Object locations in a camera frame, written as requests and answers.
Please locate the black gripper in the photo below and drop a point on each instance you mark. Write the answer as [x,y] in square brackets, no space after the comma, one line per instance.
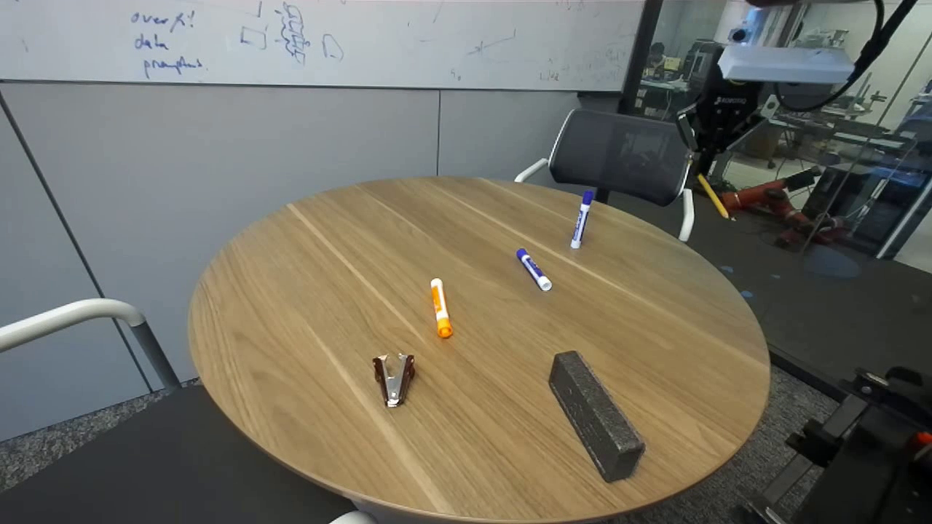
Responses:
[725,109]

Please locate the whiteboard with blue writing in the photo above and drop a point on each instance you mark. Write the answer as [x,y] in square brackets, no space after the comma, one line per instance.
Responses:
[407,45]

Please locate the white armed black seat chair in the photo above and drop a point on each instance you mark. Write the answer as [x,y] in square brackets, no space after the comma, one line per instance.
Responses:
[145,466]

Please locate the metal staple remover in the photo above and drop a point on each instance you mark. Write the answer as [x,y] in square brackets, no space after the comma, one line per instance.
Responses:
[393,380]

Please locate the black mesh office chair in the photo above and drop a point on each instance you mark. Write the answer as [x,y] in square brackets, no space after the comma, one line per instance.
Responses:
[621,156]

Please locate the orange highlighter marker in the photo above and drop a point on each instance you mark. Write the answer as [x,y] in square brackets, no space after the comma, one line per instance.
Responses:
[441,310]

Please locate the yellow pencil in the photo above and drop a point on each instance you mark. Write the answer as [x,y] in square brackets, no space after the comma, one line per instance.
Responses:
[715,199]

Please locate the black whiteboard eraser block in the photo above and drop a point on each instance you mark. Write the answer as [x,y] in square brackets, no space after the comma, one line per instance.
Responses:
[594,411]

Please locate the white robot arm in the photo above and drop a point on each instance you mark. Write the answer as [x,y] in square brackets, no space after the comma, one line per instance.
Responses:
[776,18]

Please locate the red blurry tool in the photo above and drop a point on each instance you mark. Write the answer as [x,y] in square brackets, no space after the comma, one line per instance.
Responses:
[776,199]

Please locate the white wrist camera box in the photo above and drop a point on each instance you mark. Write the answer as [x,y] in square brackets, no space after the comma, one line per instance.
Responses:
[787,66]

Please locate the blue white marker standing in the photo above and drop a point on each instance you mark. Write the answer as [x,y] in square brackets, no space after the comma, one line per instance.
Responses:
[582,218]

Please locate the blue white marker lying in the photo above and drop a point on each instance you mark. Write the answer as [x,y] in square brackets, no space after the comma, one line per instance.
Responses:
[534,269]

